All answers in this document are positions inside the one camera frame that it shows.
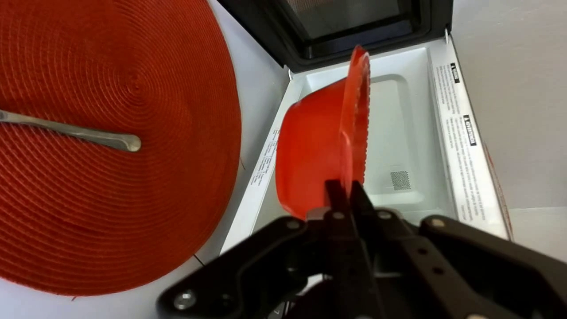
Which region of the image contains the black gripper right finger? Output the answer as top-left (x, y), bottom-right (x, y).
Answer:
top-left (352, 182), bottom-right (567, 319)

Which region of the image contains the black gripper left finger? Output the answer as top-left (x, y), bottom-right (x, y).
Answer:
top-left (157, 178), bottom-right (369, 319)

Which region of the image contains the black microwave door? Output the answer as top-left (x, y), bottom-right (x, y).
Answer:
top-left (219, 0), bottom-right (456, 75)

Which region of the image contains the red plastic bowl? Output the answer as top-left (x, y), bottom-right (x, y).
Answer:
top-left (275, 45), bottom-right (373, 222)

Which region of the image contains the round red woven placemat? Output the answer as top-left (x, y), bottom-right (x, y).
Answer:
top-left (0, 0), bottom-right (245, 299)

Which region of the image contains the silver metal spoon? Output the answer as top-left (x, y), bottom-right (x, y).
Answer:
top-left (0, 109), bottom-right (144, 155)

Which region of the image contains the white microwave oven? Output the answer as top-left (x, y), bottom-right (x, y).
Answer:
top-left (219, 29), bottom-right (513, 256)

